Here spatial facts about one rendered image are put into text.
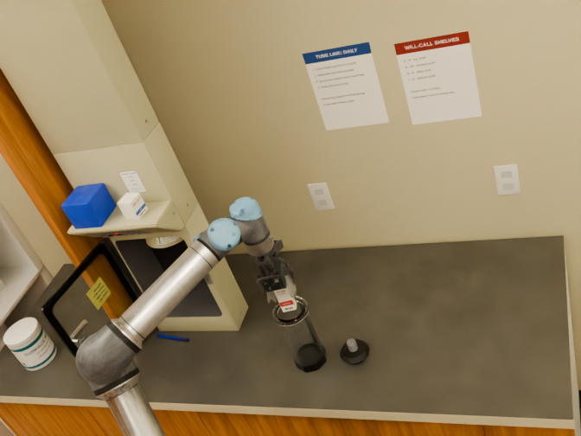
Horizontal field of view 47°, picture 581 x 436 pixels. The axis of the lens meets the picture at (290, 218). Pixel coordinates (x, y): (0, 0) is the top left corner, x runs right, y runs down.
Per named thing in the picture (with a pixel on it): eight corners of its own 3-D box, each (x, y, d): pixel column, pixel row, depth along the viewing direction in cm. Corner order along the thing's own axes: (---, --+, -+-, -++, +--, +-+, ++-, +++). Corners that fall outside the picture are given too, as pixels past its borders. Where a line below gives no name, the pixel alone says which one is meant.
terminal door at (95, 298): (154, 325, 238) (102, 240, 215) (103, 395, 218) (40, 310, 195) (152, 325, 238) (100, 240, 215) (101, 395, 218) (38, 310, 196)
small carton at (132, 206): (135, 208, 200) (126, 192, 197) (148, 208, 197) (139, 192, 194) (125, 219, 197) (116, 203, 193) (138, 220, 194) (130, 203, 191)
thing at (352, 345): (369, 342, 208) (364, 327, 204) (372, 364, 200) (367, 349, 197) (341, 348, 210) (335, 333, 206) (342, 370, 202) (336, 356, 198)
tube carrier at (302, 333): (326, 340, 212) (307, 292, 200) (328, 367, 203) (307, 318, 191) (294, 347, 214) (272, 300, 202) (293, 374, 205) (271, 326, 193)
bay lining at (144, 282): (184, 268, 255) (144, 194, 235) (245, 265, 245) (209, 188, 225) (157, 317, 237) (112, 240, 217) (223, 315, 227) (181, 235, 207)
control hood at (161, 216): (98, 232, 216) (84, 208, 210) (186, 225, 203) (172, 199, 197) (81, 256, 207) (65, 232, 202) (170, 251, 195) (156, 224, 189)
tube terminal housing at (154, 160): (185, 282, 260) (92, 111, 217) (260, 278, 248) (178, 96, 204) (159, 331, 242) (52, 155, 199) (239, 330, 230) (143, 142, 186)
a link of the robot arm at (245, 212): (220, 207, 173) (248, 189, 176) (235, 238, 180) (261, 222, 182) (233, 219, 167) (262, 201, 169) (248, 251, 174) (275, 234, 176)
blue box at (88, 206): (91, 208, 208) (76, 185, 203) (117, 206, 204) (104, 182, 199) (74, 229, 201) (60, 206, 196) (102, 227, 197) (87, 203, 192)
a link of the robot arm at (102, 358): (59, 364, 143) (219, 202, 155) (65, 360, 154) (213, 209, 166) (98, 401, 144) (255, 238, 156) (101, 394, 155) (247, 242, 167)
